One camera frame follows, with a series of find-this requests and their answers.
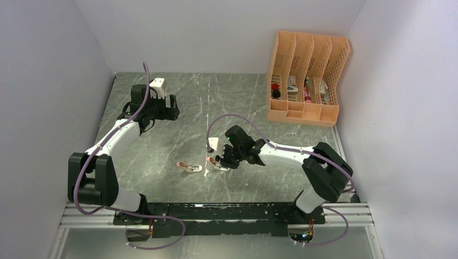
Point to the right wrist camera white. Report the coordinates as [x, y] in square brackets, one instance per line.
[216, 145]

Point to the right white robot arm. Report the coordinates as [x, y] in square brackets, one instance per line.
[327, 172]

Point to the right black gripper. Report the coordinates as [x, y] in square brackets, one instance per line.
[223, 159]

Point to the pink items in organizer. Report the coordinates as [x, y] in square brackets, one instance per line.
[293, 90]

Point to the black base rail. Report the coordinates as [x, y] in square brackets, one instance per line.
[205, 219]

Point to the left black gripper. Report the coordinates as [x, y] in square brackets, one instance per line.
[171, 113]

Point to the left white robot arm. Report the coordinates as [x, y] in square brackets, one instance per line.
[92, 178]

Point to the orange file organizer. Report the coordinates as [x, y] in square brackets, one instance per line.
[303, 76]

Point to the pink stapler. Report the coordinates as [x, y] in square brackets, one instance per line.
[216, 165]
[189, 167]

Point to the red black item in organizer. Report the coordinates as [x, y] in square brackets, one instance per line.
[275, 91]

